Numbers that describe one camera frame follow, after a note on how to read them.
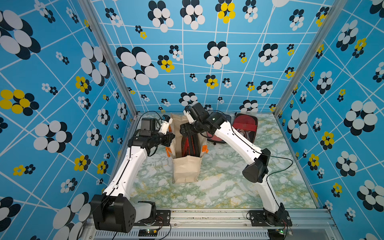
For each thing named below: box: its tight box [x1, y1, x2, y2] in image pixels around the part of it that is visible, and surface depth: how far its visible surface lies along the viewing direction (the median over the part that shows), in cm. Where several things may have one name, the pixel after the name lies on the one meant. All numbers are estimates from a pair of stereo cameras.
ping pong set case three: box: [181, 133, 201, 158], surface depth 84 cm
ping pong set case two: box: [232, 113, 258, 144], surface depth 107 cm
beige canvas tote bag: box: [169, 113, 208, 184], surface depth 78 cm
